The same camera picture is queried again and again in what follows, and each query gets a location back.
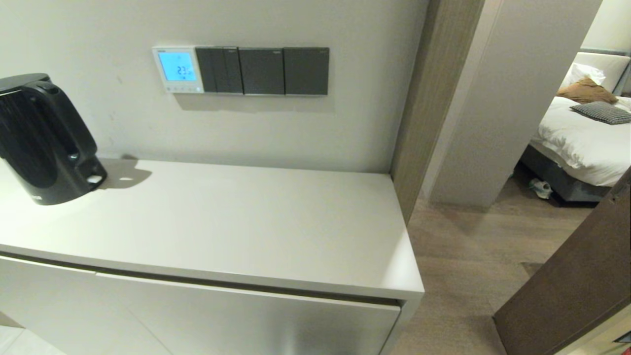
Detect white thermostat panel blue screen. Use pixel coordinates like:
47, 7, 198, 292
152, 46, 205, 94

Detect white sideboard cabinet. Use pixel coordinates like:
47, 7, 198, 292
0, 157, 425, 355

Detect white cabinet door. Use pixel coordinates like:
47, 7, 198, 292
0, 255, 173, 355
96, 273, 401, 355

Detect white and teal sneaker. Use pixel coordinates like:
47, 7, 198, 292
529, 177, 553, 200

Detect bed with white duvet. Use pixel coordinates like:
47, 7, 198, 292
515, 94, 631, 204

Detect black electric kettle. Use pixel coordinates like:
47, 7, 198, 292
0, 73, 108, 206

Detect brown pillow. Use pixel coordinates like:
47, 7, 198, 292
557, 76, 619, 105

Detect brown wooden room door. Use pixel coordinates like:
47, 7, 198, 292
493, 168, 631, 355

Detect white pillow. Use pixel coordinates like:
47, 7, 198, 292
562, 63, 607, 89

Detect checkered grey pillow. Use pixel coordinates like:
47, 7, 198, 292
570, 101, 631, 125

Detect beige padded headboard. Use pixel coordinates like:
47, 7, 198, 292
574, 47, 631, 97

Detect dark grey wall switch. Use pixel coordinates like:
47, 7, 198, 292
283, 47, 330, 96
239, 47, 286, 96

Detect wooden door frame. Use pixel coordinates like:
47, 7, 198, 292
389, 0, 486, 225

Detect dark grey triple rocker switch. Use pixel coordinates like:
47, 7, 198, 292
195, 46, 244, 95

